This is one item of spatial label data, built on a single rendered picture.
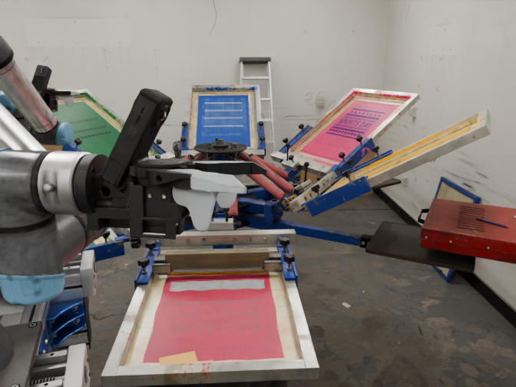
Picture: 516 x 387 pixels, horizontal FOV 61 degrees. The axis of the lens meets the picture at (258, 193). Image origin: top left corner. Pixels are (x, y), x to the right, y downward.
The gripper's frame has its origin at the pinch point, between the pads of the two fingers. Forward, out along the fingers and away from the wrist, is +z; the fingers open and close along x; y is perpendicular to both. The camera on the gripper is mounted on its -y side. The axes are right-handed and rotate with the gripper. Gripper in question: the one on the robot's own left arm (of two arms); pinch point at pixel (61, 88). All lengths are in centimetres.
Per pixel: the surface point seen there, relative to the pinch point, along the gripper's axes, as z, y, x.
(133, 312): -41, 63, 48
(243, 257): -6, 54, 78
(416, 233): 48, 52, 158
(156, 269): -13, 62, 46
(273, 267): -5, 56, 91
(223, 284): -15, 62, 73
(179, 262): -11, 59, 54
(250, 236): 17, 55, 79
